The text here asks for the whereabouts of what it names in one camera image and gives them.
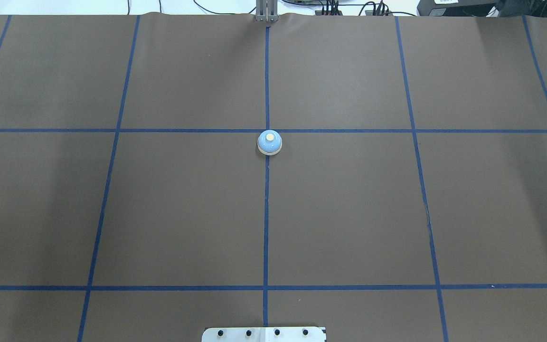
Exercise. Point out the blue call bell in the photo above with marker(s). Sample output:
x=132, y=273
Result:
x=269, y=142

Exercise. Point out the small electronics relay board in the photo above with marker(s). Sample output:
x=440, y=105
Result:
x=330, y=8

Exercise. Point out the black box with label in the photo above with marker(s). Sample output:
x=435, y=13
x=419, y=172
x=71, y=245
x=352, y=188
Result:
x=455, y=8

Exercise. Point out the aluminium camera mast post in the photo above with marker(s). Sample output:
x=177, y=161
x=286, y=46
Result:
x=266, y=11

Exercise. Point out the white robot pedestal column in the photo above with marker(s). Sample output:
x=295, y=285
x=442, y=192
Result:
x=265, y=334

